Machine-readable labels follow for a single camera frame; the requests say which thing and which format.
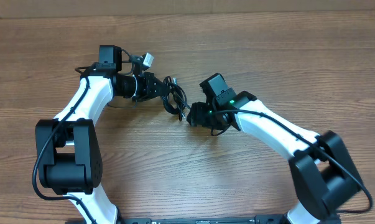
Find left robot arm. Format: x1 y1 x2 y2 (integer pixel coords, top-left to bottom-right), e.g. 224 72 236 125
32 45 167 223

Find black USB-C cable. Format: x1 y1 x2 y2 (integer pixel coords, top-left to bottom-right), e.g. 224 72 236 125
162 77 193 121

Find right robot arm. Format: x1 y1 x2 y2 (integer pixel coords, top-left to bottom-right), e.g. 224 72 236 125
187 73 363 223

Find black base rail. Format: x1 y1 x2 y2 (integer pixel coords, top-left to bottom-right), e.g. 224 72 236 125
116 214 289 224

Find black USB-A cable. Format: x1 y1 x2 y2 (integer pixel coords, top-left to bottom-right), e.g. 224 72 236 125
160 75 188 122

